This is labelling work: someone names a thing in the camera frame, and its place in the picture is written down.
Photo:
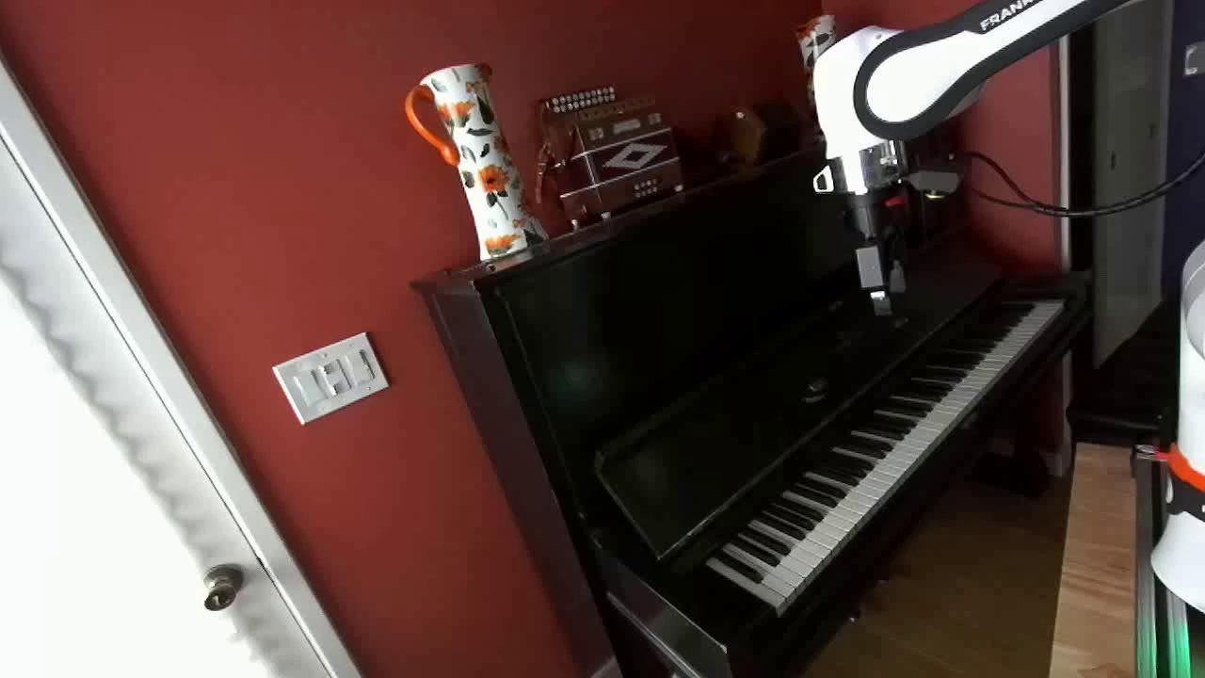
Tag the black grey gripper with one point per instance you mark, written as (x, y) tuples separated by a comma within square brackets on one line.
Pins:
[(869, 182)]

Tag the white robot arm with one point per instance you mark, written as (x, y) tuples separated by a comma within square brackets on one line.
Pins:
[(880, 89)]

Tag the white orange robot base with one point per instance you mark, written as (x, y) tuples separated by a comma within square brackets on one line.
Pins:
[(1179, 550)]

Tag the black upright piano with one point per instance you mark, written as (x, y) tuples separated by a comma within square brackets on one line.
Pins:
[(707, 429)]

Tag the small brown figurine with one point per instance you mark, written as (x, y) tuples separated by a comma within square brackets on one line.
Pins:
[(746, 138)]

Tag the white floral vase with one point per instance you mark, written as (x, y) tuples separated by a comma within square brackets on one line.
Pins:
[(816, 39)]

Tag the wooden table edge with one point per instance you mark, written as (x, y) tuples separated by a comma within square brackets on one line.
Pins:
[(1095, 620)]

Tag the white orange floral pitcher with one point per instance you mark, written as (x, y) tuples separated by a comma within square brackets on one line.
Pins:
[(455, 112)]

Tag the metal door knob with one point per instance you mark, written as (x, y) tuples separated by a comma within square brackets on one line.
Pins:
[(223, 586)]

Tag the white door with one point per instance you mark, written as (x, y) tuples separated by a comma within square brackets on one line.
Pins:
[(119, 492)]

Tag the white wall light switch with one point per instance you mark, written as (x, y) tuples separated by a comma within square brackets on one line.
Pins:
[(331, 377)]

